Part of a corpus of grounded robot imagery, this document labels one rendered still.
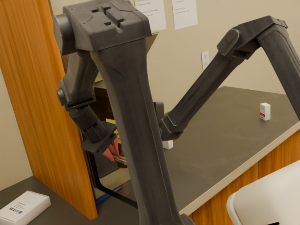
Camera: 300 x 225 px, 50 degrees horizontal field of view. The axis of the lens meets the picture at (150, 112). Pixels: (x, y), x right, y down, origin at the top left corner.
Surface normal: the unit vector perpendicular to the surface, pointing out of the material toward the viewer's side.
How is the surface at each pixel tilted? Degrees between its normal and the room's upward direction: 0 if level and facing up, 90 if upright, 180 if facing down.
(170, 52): 90
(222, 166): 0
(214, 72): 74
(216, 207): 90
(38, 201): 0
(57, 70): 90
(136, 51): 87
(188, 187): 0
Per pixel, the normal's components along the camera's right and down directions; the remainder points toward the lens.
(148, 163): 0.40, 0.22
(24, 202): -0.14, -0.93
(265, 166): 0.66, 0.18
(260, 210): -0.88, 0.27
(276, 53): -0.77, 0.04
